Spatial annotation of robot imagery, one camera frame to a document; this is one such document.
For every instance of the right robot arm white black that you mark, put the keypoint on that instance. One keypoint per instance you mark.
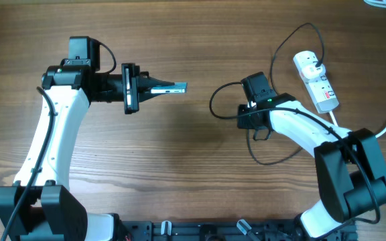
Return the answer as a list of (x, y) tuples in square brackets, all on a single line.
[(350, 167)]

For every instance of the blue Galaxy smartphone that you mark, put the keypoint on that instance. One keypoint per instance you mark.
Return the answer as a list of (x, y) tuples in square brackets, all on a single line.
[(177, 88)]

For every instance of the white charger plug adapter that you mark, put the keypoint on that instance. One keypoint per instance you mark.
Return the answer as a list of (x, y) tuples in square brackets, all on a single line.
[(311, 71)]

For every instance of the white power strip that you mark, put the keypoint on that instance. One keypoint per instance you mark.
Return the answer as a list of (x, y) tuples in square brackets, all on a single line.
[(319, 89)]

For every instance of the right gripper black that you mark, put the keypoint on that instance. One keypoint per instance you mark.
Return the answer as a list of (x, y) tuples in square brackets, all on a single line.
[(242, 124)]

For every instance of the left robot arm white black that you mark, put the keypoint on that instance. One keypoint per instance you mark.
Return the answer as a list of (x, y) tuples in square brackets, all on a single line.
[(38, 205)]

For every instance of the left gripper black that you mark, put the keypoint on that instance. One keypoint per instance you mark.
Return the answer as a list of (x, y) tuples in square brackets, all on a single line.
[(133, 81)]

